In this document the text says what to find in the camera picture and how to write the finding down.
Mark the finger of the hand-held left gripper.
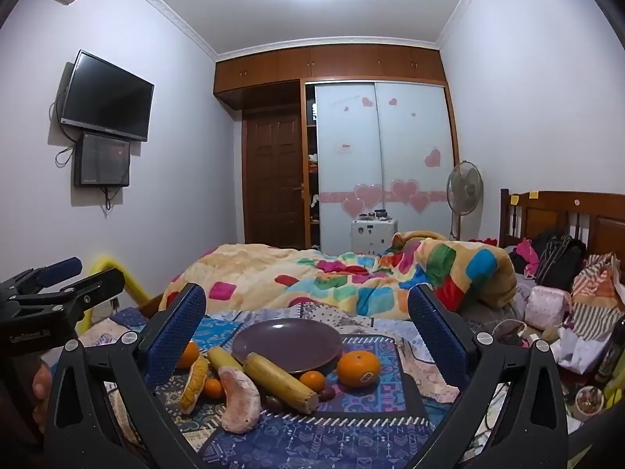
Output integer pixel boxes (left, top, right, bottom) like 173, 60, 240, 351
9, 267, 126, 326
0, 256, 83, 300

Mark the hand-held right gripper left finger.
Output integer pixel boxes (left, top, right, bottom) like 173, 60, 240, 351
43, 282, 208, 469

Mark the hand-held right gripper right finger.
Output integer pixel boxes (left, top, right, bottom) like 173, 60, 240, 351
407, 283, 570, 469

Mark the medium orange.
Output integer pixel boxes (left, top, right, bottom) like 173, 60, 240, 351
175, 341, 201, 370

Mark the large orange with sticker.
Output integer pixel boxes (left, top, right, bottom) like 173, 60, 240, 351
337, 350, 382, 388

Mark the peeled pomelo segment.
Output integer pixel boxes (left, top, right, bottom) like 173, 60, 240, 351
217, 366, 263, 434

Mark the brown round plate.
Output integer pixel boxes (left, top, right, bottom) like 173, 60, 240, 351
231, 318, 344, 375

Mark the person's left hand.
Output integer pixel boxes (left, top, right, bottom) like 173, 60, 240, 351
31, 359, 53, 433

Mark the yellow foam tube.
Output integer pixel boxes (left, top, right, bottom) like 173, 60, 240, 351
80, 255, 152, 333

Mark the colourful patchwork blanket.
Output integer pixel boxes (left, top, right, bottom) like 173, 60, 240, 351
159, 231, 518, 322

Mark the pink quilted bag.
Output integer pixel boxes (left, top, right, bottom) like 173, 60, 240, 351
524, 286, 573, 331

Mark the white bedside box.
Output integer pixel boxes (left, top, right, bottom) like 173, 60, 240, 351
350, 210, 397, 256

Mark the pink clothing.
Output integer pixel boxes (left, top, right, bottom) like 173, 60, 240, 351
508, 238, 540, 274

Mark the black backpack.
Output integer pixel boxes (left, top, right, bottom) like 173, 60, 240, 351
530, 229, 588, 294

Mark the white plastic bag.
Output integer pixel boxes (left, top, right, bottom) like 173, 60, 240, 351
557, 325, 609, 374

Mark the patterned blue bedsheet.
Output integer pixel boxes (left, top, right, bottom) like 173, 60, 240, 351
78, 303, 494, 469

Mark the standing electric fan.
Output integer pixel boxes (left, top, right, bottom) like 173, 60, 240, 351
446, 160, 485, 241

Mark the small bowl with snacks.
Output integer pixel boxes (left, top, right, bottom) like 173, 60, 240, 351
574, 385, 606, 422

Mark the striped fabric bag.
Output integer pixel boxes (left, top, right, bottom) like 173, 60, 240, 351
569, 252, 625, 333

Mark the wooden bed headboard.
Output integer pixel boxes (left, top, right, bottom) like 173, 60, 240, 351
499, 188, 625, 274

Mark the dark glass bottle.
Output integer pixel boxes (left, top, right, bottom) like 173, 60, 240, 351
595, 315, 625, 383

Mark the brown wooden door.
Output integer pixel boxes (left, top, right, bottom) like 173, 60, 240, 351
241, 107, 308, 250

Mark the wooden wardrobe with sliding doors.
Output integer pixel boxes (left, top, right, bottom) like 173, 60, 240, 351
213, 45, 461, 256

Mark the small black wall monitor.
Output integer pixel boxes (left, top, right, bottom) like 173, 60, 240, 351
74, 131, 132, 188

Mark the wall-mounted black television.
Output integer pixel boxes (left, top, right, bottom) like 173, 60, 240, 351
59, 49, 155, 143

